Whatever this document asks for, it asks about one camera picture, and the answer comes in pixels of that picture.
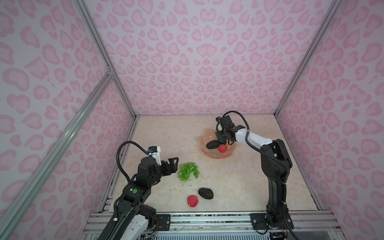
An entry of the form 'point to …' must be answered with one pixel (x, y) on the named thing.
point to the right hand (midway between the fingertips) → (222, 132)
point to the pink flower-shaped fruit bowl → (209, 135)
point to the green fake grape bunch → (185, 169)
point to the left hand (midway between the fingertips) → (172, 157)
